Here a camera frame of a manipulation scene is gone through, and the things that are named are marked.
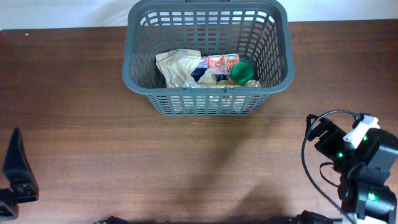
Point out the blue tissue box pack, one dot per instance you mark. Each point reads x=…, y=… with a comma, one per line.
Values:
x=220, y=65

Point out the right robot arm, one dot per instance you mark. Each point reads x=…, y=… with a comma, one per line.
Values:
x=363, y=157

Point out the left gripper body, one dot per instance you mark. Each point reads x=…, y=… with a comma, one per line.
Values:
x=22, y=190

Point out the beige snack bag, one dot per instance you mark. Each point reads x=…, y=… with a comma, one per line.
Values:
x=208, y=80

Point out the green lid spice jar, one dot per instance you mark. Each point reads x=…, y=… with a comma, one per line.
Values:
x=241, y=73

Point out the grey plastic laundry basket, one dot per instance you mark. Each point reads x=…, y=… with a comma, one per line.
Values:
x=256, y=30

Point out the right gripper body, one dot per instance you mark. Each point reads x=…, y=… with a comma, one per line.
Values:
x=334, y=147

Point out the cream paper pouch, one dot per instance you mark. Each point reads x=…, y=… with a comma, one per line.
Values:
x=177, y=67

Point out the orange pasta package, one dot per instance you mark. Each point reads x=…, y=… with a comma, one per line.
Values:
x=212, y=105

